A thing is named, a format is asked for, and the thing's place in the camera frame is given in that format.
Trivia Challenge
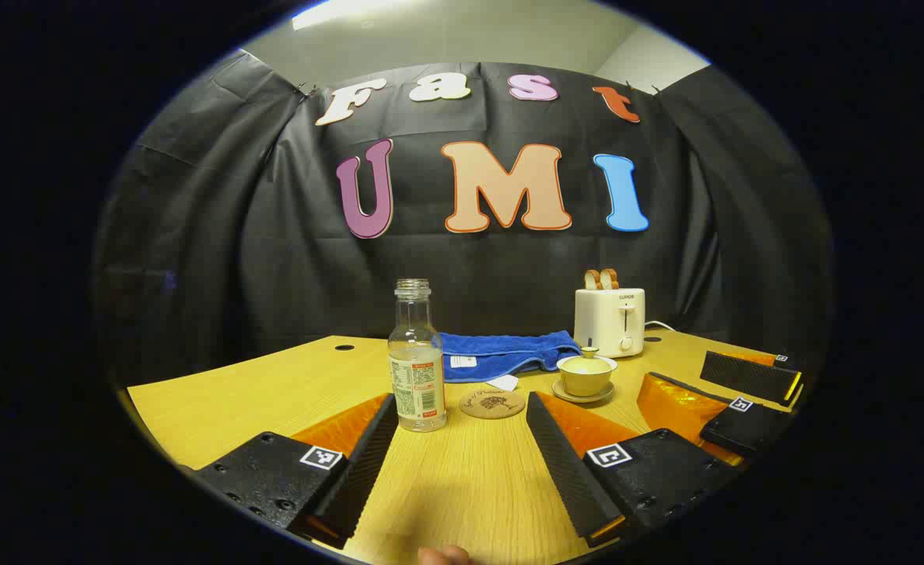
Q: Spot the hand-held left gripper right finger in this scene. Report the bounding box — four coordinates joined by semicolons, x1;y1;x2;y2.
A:
525;391;741;549

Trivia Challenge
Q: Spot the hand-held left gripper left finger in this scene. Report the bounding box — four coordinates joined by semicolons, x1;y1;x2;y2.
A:
187;392;400;550

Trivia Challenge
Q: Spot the cream teacup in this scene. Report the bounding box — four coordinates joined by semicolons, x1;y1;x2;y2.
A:
557;355;618;397

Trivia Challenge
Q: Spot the round wooden coaster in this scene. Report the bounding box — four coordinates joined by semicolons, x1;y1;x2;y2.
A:
459;388;526;420

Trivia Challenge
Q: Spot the clear water bottle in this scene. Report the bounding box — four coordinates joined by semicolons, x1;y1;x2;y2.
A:
388;279;447;433

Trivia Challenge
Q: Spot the cream teacup lid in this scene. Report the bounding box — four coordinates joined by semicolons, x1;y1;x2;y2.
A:
562;347;613;374

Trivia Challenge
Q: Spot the cream saucer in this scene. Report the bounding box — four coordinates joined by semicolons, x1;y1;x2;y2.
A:
551;379;616;404

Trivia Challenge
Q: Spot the blue towel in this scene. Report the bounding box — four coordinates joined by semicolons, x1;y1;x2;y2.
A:
438;330;584;392

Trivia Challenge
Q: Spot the white toaster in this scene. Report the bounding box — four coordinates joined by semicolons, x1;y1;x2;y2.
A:
574;287;646;359

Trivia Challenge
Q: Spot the black backdrop cloth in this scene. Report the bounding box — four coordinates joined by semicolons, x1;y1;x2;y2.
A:
93;49;835;393

